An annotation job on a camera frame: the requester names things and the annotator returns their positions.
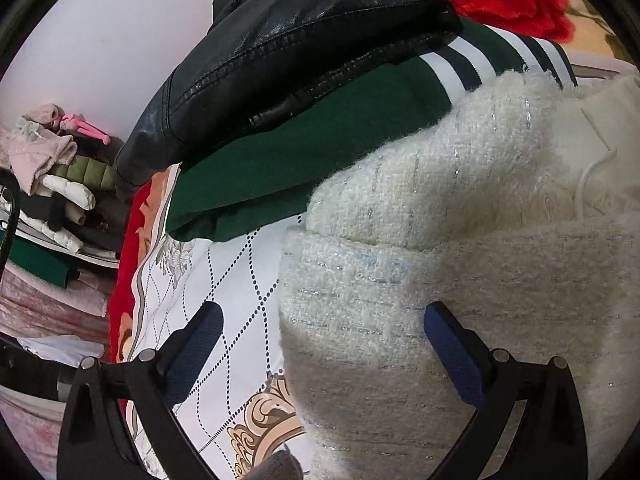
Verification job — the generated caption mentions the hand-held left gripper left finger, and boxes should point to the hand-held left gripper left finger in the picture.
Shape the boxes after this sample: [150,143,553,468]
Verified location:
[56,301,224,480]

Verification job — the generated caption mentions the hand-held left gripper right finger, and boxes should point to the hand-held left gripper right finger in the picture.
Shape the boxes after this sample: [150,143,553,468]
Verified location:
[424,301,587,480]

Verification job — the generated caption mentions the white fuzzy knit sweater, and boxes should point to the white fuzzy knit sweater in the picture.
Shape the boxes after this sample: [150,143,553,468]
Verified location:
[277,71,640,480]

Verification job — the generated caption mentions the pile of clothes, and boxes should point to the pile of clothes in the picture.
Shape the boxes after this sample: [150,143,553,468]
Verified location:
[0,103,132,291]

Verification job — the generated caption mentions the pink clothes hanger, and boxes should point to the pink clothes hanger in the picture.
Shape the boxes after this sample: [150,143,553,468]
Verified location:
[59,113,111,145]

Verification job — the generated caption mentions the white patterned bed sheet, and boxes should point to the white patterned bed sheet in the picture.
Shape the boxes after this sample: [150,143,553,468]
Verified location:
[125,162,321,480]

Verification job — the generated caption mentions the green garment with striped cuff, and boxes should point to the green garment with striped cuff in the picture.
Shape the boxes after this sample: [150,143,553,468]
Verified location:
[165,16,578,244]

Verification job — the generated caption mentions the black leather jacket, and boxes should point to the black leather jacket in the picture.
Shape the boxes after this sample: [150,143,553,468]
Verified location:
[113,0,464,203]

